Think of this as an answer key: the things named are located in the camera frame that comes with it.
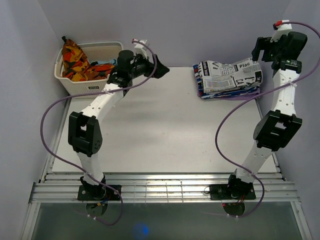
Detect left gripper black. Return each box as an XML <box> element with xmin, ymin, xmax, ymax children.
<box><xmin>129</xmin><ymin>53</ymin><xmax>170</xmax><ymax>80</ymax></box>

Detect newspaper print trousers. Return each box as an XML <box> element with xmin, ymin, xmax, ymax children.
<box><xmin>194</xmin><ymin>57</ymin><xmax>263</xmax><ymax>94</ymax></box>

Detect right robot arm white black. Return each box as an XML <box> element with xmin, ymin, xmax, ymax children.
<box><xmin>225</xmin><ymin>31</ymin><xmax>308</xmax><ymax>199</ymax></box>

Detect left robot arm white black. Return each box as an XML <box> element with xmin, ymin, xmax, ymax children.
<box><xmin>68</xmin><ymin>50</ymin><xmax>170</xmax><ymax>201</ymax></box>

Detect blue red white folded trousers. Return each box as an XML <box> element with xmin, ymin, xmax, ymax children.
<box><xmin>192</xmin><ymin>64</ymin><xmax>260</xmax><ymax>101</ymax></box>

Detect orange camouflage trousers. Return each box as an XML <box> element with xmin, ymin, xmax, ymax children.
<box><xmin>61</xmin><ymin>36</ymin><xmax>116</xmax><ymax>82</ymax></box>

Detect light blue garment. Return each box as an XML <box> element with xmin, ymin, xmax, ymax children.
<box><xmin>90</xmin><ymin>58</ymin><xmax>117</xmax><ymax>66</ymax></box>

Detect cream perforated plastic basket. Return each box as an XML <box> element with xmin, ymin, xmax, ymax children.
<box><xmin>54</xmin><ymin>41</ymin><xmax>124</xmax><ymax>95</ymax></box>

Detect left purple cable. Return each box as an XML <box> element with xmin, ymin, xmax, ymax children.
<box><xmin>40</xmin><ymin>38</ymin><xmax>159</xmax><ymax>226</ymax></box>

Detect purple cable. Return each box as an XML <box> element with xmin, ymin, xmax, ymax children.
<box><xmin>40</xmin><ymin>38</ymin><xmax>159</xmax><ymax>226</ymax></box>
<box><xmin>214</xmin><ymin>20</ymin><xmax>320</xmax><ymax>219</ymax></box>

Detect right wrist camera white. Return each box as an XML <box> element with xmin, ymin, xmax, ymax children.
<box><xmin>270</xmin><ymin>20</ymin><xmax>292</xmax><ymax>43</ymax></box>

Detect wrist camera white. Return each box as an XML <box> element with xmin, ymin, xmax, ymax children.
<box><xmin>132</xmin><ymin>38</ymin><xmax>149</xmax><ymax>59</ymax></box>
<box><xmin>270</xmin><ymin>20</ymin><xmax>292</xmax><ymax>43</ymax></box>

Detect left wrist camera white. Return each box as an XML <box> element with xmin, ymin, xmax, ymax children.
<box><xmin>132</xmin><ymin>38</ymin><xmax>149</xmax><ymax>59</ymax></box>

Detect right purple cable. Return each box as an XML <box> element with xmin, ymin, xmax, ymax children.
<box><xmin>214</xmin><ymin>20</ymin><xmax>320</xmax><ymax>219</ymax></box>

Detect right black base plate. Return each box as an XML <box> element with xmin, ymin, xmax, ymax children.
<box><xmin>209</xmin><ymin>184</ymin><xmax>256</xmax><ymax>200</ymax></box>

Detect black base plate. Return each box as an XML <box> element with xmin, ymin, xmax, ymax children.
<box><xmin>76</xmin><ymin>185</ymin><xmax>120</xmax><ymax>202</ymax></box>
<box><xmin>209</xmin><ymin>184</ymin><xmax>256</xmax><ymax>200</ymax></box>

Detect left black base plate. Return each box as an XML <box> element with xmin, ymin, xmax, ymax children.
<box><xmin>76</xmin><ymin>185</ymin><xmax>120</xmax><ymax>202</ymax></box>

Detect aluminium rail frame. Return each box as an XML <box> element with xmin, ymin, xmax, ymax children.
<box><xmin>22</xmin><ymin>96</ymin><xmax>312</xmax><ymax>240</ymax></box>

